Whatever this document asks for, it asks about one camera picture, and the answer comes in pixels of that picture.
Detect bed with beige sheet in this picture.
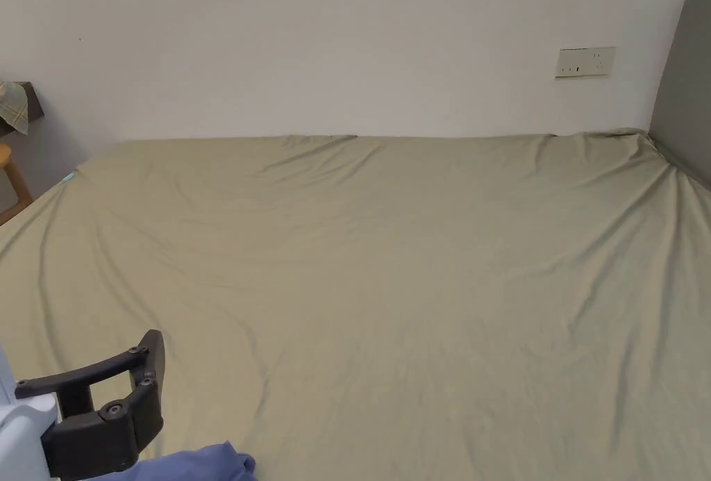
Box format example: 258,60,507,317
0,126,711,481

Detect grey padded headboard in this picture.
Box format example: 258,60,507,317
648,0,711,192

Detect plaid cloth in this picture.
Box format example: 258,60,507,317
0,81,30,135

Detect dark wall shelf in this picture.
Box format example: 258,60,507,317
0,80,46,136

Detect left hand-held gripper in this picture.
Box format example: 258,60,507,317
0,328,167,481

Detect wooden stool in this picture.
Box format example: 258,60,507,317
0,143,35,226

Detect white wall socket panel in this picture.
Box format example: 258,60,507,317
555,46,617,81

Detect blue garment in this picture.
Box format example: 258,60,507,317
71,440,258,481

